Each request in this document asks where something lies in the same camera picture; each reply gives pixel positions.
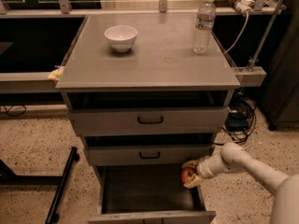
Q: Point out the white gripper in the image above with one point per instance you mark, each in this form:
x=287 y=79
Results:
x=204 y=169

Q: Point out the red apple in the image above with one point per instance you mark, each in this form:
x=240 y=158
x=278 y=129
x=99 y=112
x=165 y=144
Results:
x=187 y=175

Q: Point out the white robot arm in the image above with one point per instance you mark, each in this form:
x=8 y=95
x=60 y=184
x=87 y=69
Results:
x=232 y=159

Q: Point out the grey top drawer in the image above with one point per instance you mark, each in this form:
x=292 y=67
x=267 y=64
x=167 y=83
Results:
x=148 y=121

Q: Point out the grey drawer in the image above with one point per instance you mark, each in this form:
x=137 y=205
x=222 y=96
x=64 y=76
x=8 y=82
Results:
x=148 y=121
x=148 y=194
x=144 y=155

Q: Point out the grey bottom drawer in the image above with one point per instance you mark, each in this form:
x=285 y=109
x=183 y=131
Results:
x=148 y=194

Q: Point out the grey drawer cabinet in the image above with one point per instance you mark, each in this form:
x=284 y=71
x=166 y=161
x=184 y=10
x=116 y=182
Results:
x=159 y=71

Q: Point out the grey middle drawer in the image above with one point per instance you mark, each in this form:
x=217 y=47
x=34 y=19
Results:
x=144 y=155

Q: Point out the white ceramic bowl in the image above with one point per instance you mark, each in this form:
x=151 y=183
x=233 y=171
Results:
x=121 y=37

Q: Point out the clear plastic water bottle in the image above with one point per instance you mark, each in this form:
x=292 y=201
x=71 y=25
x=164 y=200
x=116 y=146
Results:
x=205 y=18

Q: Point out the yellow tape scrap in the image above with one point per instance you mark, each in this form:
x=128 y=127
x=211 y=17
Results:
x=56 y=74

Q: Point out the black metal stand leg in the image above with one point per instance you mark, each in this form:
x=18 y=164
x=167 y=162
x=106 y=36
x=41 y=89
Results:
x=9 y=178

